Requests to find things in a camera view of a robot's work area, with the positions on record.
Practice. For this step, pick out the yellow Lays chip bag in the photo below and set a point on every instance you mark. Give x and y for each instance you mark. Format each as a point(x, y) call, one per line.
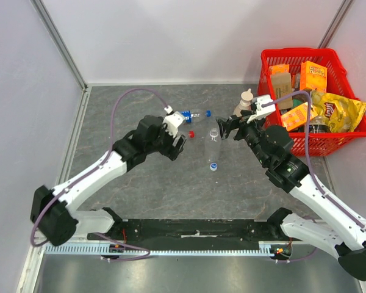
point(341, 114)

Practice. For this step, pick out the aluminium frame rail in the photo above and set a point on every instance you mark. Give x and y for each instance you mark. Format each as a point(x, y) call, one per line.
point(49, 24)

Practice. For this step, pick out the orange snack box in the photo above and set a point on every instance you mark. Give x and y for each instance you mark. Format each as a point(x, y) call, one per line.
point(298, 116)

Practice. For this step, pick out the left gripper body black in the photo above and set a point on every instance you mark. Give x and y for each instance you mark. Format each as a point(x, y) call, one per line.
point(166, 147)

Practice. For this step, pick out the slotted cable duct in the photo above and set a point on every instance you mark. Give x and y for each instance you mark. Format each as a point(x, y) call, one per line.
point(104, 248)

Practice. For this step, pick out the red bottle cap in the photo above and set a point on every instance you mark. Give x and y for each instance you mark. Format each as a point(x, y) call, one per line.
point(191, 134)

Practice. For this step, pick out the dark jar in basket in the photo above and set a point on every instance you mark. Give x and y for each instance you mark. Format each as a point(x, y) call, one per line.
point(317, 126)

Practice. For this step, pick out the Pepsi bottle blue label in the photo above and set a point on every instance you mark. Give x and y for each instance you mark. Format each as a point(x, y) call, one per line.
point(196, 115)

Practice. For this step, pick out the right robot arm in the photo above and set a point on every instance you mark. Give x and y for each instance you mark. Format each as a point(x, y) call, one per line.
point(345, 236)

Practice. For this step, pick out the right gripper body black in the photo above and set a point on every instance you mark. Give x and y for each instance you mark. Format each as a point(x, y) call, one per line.
point(237, 129)

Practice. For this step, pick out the small orange box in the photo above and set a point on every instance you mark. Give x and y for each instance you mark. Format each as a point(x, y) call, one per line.
point(278, 69)

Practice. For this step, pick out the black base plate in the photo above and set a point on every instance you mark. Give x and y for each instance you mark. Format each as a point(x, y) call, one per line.
point(196, 233)

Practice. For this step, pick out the clear Pocari Sweat bottle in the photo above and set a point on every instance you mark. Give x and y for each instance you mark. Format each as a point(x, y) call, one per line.
point(212, 145)

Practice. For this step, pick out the orange Sugar Daddy box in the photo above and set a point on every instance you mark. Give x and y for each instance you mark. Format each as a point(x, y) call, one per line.
point(313, 77)

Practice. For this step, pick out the red label water bottle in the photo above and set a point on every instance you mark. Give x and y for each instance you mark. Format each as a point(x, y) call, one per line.
point(187, 134)

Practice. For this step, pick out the beige nozzle bottle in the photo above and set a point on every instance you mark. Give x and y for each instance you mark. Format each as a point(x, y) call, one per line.
point(246, 98)

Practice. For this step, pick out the brown cardboard box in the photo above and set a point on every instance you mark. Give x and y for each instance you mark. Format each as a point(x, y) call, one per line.
point(282, 86)

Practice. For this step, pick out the blue white Pocari cap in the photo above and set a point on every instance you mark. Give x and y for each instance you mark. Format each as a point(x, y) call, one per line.
point(213, 166)

